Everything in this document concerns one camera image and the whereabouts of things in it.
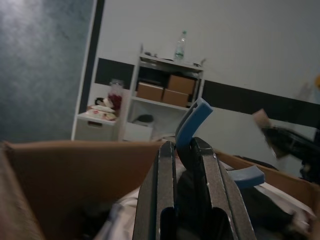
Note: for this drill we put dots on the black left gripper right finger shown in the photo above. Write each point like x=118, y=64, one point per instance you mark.
x=222, y=200

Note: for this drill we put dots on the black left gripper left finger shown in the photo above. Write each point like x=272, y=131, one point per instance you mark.
x=152, y=195

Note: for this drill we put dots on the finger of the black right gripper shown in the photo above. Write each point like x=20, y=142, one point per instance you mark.
x=280, y=141

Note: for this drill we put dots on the brown cardboard scrap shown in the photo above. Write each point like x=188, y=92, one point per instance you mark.
x=261, y=117

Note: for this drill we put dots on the white storage bin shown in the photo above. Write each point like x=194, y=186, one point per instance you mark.
x=138, y=131

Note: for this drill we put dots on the yellow object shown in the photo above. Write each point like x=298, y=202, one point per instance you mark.
x=317, y=82

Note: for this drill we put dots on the dark rounded object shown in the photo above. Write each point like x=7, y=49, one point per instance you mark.
x=144, y=118

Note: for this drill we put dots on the white drawer cabinet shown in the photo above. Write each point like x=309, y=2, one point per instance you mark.
x=95, y=130

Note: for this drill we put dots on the white open shelf unit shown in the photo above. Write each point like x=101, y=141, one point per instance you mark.
x=160, y=103

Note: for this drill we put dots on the floral white cushion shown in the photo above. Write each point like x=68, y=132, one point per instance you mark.
x=101, y=111

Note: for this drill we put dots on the brown cardboard storage box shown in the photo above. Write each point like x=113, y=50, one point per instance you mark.
x=181, y=84
x=175, y=98
x=150, y=92

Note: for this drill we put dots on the glass jar with red contents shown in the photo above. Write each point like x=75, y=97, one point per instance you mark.
x=115, y=95

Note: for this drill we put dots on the black and white soft item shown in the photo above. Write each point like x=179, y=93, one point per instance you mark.
x=100, y=101

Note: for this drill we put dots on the clear plastic water bottle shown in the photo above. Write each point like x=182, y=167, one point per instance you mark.
x=180, y=47

